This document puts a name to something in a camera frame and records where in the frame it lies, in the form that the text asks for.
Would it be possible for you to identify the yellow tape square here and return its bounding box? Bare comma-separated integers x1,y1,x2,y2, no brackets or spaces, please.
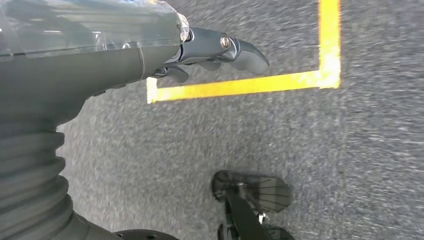
146,0,341,104

